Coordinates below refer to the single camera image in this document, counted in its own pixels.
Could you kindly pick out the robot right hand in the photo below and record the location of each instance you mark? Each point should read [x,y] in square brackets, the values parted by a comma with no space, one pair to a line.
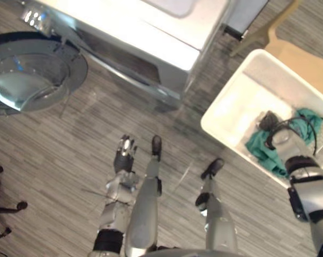
[267,121]

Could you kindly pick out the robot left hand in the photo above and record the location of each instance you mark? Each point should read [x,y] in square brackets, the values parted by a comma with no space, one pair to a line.
[124,160]

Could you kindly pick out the green cloth garment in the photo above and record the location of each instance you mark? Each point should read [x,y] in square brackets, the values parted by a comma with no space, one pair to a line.
[263,152]

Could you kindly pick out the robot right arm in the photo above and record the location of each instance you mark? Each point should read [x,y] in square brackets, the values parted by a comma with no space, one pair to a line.
[303,182]

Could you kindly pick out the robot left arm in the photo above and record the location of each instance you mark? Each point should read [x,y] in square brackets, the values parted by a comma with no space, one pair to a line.
[115,203]

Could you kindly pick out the white laundry basket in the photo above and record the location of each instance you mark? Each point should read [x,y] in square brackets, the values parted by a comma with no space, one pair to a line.
[239,107]

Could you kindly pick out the silver white washing machine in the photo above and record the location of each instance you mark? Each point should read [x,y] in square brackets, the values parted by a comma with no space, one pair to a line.
[150,40]

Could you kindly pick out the round glass washing machine door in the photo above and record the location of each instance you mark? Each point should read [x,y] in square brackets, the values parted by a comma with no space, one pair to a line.
[30,77]

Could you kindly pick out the robot left leg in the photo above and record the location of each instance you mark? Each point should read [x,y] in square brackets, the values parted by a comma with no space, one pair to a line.
[145,208]

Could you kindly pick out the robot leg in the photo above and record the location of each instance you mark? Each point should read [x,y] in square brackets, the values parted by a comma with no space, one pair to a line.
[145,208]
[217,214]

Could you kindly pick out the tan wooden chair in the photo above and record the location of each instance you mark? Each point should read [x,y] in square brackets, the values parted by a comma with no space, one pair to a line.
[300,64]

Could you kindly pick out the robot right leg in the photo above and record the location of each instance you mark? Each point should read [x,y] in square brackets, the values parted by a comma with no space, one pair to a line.
[217,214]

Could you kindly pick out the grey cabinet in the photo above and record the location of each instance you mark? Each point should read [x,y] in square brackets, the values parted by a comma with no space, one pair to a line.
[244,16]

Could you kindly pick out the black office chair base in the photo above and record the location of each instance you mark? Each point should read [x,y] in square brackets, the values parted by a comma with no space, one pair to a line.
[0,208]

